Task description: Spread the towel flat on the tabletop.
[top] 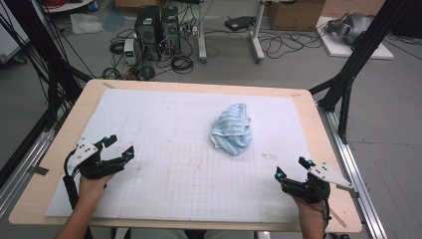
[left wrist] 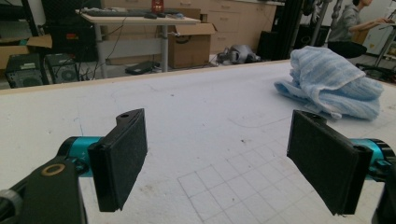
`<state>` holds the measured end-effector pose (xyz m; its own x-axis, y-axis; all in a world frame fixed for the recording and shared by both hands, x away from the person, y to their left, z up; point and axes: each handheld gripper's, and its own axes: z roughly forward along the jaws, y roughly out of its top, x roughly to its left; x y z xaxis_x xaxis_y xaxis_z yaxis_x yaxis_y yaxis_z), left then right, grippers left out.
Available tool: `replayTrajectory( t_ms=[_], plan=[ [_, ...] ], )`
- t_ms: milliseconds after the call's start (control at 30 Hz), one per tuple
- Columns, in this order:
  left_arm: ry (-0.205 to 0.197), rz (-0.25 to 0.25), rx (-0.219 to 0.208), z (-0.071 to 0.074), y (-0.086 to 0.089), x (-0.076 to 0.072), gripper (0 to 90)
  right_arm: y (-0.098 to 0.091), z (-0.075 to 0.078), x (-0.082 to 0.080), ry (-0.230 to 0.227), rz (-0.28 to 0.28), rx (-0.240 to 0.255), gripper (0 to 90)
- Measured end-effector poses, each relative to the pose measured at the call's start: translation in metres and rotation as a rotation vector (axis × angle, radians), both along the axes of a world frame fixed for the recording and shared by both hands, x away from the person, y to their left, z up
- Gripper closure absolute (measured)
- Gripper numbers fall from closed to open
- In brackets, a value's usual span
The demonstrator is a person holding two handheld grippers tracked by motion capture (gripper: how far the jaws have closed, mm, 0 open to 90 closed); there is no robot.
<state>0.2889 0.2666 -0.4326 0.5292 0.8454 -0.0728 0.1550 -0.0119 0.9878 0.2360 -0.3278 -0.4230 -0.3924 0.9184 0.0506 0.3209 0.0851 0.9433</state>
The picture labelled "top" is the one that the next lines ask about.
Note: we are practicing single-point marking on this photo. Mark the white plastic bag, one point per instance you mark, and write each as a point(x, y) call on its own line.
point(86, 24)

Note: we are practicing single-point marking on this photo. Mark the white power supply box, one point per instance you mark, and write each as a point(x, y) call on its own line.
point(129, 51)

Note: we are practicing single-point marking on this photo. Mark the black metal frame stand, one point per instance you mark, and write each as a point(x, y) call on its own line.
point(361, 49)
point(40, 43)

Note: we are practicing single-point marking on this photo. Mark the aluminium rail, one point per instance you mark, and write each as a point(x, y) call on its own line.
point(23, 166)
point(358, 179)

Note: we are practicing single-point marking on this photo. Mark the black flat device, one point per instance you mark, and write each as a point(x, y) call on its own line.
point(239, 22)

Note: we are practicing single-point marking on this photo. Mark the narrow black computer tower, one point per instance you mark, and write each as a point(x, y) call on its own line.
point(170, 30)

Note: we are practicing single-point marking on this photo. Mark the black tape strip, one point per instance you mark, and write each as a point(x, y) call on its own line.
point(38, 170)

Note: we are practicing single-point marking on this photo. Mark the blue striped towel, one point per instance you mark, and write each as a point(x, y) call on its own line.
point(232, 132)

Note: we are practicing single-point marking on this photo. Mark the wide black computer tower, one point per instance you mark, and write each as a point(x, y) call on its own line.
point(147, 30)

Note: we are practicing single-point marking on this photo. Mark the white floor board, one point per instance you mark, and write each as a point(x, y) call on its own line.
point(341, 49)

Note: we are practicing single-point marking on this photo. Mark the blue plastic sheet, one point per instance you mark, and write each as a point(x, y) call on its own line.
point(114, 20)

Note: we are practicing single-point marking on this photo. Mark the white grid mat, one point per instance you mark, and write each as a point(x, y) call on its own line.
point(116, 103)

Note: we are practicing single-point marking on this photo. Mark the person's left hand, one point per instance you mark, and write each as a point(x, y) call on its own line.
point(91, 189)

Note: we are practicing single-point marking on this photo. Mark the grey tape strip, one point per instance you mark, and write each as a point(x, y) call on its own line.
point(355, 194)

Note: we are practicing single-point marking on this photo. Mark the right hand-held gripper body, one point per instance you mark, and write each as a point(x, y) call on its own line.
point(315, 189)

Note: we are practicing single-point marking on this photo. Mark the grey rounded device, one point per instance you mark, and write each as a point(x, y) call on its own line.
point(353, 26)

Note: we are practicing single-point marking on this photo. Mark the thin wooden stick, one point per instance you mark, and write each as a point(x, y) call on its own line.
point(339, 219)

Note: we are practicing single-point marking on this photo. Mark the person's right hand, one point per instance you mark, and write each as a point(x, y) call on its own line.
point(310, 210)

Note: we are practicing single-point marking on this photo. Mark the white desk leg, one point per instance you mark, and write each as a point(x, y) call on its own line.
point(257, 36)
point(201, 33)

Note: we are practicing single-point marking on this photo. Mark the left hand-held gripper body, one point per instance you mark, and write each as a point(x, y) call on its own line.
point(87, 159)

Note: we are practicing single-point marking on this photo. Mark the large cardboard box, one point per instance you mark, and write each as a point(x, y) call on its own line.
point(295, 15)

